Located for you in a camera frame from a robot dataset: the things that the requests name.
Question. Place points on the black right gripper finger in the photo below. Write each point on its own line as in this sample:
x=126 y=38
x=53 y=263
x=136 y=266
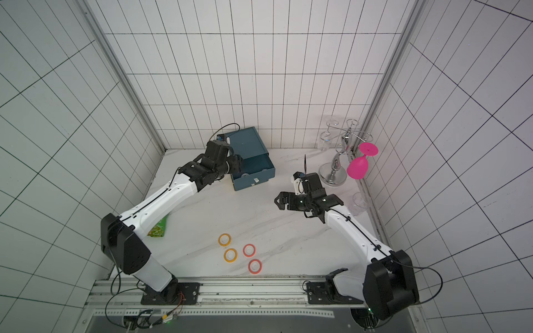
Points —
x=312 y=213
x=285 y=200

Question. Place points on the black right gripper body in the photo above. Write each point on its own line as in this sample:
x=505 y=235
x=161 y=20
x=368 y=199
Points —
x=293 y=200

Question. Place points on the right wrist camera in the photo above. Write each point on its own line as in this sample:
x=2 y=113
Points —
x=305 y=183

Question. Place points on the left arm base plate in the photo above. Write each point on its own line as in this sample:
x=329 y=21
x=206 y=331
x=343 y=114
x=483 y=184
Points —
x=175 y=293

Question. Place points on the clear hanging wine glass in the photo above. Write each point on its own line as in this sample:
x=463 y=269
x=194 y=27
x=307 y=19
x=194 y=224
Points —
x=326 y=137

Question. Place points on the teal drawer cabinet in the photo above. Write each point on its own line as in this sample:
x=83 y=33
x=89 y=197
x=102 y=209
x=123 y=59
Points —
x=257 y=167

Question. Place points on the pink plastic goblet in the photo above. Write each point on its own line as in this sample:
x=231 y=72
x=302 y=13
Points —
x=359 y=166

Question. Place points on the clear glass on table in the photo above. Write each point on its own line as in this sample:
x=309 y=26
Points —
x=360 y=203

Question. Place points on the chrome glass holder stand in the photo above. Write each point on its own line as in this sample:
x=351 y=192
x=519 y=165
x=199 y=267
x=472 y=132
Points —
x=344 y=143

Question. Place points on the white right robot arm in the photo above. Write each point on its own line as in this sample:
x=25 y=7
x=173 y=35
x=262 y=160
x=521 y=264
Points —
x=382 y=279

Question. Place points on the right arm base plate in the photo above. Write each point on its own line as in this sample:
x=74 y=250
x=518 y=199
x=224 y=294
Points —
x=325 y=293

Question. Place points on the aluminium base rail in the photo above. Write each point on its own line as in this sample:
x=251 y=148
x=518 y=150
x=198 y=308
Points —
x=248 y=295

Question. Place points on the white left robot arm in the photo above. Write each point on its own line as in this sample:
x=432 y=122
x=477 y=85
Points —
x=122 y=236

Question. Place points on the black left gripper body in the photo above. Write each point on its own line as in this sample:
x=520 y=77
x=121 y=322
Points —
x=222 y=168

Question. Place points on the green snack bag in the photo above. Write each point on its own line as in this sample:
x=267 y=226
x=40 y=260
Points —
x=159 y=229

